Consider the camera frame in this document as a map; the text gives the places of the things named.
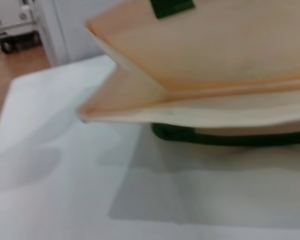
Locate cream handbag with green handles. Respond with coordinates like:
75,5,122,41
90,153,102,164
76,0,300,149

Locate grey equipment cart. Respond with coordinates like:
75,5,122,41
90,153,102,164
0,0,42,55

